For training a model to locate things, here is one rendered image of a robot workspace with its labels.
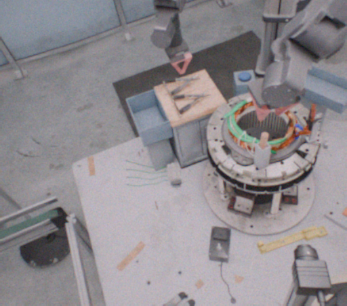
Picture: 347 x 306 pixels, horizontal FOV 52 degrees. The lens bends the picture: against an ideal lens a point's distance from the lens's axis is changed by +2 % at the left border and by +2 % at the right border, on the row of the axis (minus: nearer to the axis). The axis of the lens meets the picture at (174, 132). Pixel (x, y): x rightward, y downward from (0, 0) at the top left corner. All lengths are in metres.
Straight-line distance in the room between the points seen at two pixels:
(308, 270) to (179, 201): 0.80
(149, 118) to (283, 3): 0.60
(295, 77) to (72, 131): 2.26
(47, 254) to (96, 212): 0.95
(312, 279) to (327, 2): 0.41
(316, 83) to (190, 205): 0.61
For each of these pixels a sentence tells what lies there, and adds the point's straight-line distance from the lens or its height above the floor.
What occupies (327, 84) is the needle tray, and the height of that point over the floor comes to 1.02.
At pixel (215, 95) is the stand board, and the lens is 1.21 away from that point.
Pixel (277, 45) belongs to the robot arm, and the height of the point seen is 1.51.
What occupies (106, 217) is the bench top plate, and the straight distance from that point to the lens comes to 1.34.
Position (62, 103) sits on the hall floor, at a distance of 2.98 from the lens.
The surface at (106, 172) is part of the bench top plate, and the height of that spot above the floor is 0.78.
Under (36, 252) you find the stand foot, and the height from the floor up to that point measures 0.02.
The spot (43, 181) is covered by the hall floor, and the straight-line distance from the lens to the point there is 2.56.
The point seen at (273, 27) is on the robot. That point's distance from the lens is 1.38.
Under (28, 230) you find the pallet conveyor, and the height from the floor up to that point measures 0.75.
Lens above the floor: 1.93
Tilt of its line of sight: 51 degrees down
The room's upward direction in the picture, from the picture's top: 12 degrees counter-clockwise
